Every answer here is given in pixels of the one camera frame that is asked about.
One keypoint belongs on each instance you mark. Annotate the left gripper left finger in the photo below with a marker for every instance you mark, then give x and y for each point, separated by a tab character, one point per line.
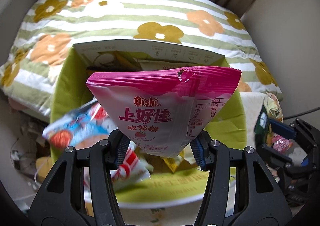
78	189

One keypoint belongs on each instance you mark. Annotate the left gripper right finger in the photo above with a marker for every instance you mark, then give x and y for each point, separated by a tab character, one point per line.
258	198

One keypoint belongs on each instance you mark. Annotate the red white snack bag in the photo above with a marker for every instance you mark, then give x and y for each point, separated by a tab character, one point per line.
134	169

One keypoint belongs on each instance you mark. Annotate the blue shrimp cracker bag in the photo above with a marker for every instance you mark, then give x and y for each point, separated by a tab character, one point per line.
81	127

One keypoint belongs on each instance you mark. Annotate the gold candy bag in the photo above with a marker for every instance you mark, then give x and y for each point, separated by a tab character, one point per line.
174	163

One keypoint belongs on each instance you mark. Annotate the magenta Oishi candy bag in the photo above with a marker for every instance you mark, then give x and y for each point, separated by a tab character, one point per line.
162	111

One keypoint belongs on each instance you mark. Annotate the pink cotton candy bag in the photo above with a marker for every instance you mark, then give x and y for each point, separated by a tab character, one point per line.
281	144

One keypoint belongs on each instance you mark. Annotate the orange green cake bag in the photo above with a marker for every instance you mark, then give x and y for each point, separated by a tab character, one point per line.
263	134

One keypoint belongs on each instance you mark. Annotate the yellow black chip bag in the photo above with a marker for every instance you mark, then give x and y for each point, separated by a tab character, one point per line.
114	61

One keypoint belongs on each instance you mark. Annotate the white yellow cheese stick bag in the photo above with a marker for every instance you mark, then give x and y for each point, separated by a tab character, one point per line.
151	65

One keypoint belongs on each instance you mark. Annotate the green cardboard box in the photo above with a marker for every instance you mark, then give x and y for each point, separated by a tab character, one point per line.
74	93

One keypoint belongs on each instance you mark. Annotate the floral striped duvet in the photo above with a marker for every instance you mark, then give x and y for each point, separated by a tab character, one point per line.
49	29

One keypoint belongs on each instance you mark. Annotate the grey bed headboard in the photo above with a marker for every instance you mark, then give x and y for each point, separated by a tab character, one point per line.
11	19

